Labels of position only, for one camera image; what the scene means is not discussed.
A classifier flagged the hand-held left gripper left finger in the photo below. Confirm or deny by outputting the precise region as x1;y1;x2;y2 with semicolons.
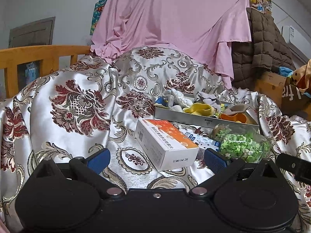
31;148;125;199

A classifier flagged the light blue cloth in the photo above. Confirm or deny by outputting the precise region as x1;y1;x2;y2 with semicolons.
279;66;294;77

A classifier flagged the yellow sock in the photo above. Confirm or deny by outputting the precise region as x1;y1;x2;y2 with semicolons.
183;103;215;117

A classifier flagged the brown bag with white letters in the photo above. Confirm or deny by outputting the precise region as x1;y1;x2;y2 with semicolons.
281;83;311;122

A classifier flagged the pink bed sheet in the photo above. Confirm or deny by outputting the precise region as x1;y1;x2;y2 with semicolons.
90;0;252;89

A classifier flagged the light blue packet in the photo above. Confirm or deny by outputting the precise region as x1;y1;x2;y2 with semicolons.
25;62;40;78

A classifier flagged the colourful printed cloth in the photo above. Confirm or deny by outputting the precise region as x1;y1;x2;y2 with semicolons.
285;58;311;94

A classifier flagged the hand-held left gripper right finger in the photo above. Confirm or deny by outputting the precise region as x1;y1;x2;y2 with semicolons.
189;148;284;199

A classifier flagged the white knitted sock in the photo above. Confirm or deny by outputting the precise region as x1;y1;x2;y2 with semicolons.
162;89;195;108

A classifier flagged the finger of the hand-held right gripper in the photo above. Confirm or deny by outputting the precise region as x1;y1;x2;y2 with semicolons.
276;152;298;176

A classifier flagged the floral satin blanket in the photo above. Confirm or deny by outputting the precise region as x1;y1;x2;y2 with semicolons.
0;46;311;231

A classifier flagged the white grey sock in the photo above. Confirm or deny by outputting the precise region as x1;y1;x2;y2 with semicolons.
194;92;221;108

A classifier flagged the cartoon print tray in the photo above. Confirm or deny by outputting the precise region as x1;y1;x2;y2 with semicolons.
154;92;260;134

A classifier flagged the white air conditioner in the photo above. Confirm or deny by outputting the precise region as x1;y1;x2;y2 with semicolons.
281;25;310;63

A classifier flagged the blue wall poster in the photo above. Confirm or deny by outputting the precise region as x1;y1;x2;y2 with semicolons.
90;0;108;36

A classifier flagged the blue white packet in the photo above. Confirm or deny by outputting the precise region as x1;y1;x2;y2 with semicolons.
183;130;221;159

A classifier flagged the bag of green paper stars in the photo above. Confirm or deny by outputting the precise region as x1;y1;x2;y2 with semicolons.
211;123;272;163

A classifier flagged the grey door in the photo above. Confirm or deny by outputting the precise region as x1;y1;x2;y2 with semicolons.
8;17;56;49

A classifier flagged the white orange medicine box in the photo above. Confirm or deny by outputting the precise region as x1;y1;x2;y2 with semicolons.
135;119;200;172

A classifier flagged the orange plastic tool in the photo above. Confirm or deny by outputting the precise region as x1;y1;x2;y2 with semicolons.
220;112;245;123

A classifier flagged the brown quilted jacket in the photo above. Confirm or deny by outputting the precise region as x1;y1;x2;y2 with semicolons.
231;7;297;89

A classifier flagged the grey drawstring pouch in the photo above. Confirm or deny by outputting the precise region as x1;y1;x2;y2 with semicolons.
222;104;248;116

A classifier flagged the wooden bed rail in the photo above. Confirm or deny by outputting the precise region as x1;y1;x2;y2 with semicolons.
0;45;91;99

